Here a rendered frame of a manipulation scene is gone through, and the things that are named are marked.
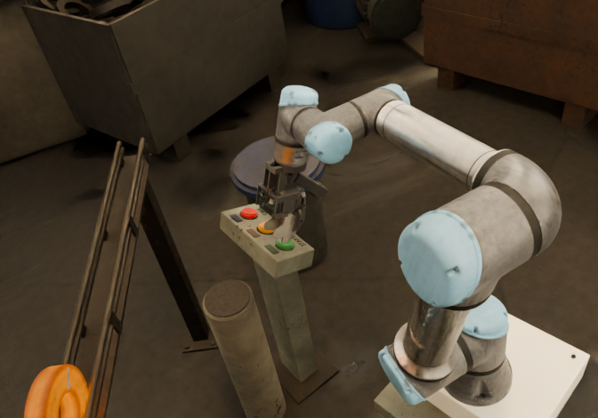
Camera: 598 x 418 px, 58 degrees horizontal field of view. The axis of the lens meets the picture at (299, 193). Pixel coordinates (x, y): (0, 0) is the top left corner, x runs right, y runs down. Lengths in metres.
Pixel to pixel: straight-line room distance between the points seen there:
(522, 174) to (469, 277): 0.17
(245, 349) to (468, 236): 0.79
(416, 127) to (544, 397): 0.65
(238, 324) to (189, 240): 1.01
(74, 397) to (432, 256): 0.65
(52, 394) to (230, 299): 0.48
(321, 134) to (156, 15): 1.57
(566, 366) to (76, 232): 1.93
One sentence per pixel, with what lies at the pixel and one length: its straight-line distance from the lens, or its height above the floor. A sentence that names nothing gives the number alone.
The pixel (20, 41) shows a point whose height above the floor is 0.59.
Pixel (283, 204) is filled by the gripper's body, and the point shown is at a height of 0.75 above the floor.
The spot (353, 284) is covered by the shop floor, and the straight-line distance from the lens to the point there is 1.94.
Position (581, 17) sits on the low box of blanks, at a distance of 2.49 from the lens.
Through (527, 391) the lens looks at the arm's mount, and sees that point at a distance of 1.30.
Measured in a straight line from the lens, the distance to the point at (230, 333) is 1.30.
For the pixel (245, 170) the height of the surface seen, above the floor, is 0.43.
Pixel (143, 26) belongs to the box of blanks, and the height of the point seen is 0.67.
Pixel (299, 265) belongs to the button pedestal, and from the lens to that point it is 1.25.
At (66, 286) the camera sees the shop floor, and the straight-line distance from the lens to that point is 2.30.
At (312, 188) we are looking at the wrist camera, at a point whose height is 0.73.
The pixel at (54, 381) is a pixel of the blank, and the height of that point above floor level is 0.77.
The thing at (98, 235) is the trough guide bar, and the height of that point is 0.72.
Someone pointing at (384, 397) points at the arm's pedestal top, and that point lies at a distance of 1.35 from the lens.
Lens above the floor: 1.49
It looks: 40 degrees down
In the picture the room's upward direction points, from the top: 10 degrees counter-clockwise
